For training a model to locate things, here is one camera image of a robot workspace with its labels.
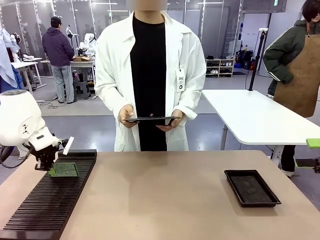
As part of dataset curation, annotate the black bags pile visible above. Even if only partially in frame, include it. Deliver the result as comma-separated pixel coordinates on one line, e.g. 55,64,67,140
236,49,256,70

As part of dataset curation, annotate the black slotted PCB rack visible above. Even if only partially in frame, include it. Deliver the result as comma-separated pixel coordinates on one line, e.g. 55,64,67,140
0,149,98,240

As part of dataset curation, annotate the black tripod pole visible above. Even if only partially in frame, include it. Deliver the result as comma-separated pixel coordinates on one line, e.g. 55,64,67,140
248,27,269,91

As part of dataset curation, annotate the person in brown apron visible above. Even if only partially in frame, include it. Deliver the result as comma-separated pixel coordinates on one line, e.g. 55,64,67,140
262,0,320,178

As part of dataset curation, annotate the green PCB board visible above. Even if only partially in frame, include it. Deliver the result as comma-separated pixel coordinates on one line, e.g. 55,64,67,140
49,162,80,178

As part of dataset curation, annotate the wooden shoe shelf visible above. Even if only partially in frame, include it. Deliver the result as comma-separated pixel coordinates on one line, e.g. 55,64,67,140
205,58,236,78

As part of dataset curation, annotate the grey background desk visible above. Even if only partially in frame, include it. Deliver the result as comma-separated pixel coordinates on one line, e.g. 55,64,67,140
70,59,97,97

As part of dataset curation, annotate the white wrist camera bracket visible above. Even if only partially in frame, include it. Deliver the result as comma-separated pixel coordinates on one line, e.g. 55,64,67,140
62,136,75,155

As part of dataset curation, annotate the person's right hand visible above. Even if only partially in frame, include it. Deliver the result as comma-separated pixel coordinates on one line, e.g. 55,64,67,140
118,104,137,129

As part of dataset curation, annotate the black step stool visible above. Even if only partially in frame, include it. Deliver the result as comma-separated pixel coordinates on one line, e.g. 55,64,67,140
73,81,91,98

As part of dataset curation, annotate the black floor cable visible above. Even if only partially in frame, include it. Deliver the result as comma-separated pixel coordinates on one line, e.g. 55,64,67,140
39,97,61,110

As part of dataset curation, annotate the white table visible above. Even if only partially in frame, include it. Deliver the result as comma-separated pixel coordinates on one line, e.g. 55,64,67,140
201,89,320,161

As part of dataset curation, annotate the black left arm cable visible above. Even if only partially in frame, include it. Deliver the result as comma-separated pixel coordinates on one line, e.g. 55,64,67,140
0,146,34,169

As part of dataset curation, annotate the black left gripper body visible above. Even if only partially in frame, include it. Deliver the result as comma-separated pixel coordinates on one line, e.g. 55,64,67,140
33,142,62,171

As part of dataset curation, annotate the white background desk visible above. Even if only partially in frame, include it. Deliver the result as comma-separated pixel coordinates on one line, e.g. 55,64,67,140
11,57,47,94

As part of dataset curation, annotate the person in blue shirt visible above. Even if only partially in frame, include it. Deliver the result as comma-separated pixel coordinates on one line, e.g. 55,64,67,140
0,27,25,93

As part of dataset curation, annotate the person's left hand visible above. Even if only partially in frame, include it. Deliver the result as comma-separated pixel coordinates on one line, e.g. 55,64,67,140
156,108,186,133

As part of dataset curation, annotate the white hanging badge tag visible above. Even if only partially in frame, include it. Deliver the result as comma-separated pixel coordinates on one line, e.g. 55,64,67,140
175,69,186,93

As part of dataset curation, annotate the person's right forearm white sleeve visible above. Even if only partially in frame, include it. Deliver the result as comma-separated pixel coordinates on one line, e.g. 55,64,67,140
95,86,128,118

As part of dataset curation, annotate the person in purple hoodie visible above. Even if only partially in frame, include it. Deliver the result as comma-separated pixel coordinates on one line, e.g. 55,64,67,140
41,16,78,105

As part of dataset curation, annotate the black plastic tray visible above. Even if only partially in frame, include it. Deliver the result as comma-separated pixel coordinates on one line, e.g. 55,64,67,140
223,169,282,208

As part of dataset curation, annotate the person's left forearm white sleeve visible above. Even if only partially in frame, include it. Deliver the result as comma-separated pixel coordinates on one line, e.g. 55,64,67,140
178,82,206,121

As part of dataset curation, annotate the person in white lab coat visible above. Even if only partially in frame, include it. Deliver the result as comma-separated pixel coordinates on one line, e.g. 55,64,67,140
94,9,207,152

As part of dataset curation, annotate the black clipboard with paper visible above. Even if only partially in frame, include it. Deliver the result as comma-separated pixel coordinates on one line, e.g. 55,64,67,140
123,115,181,127

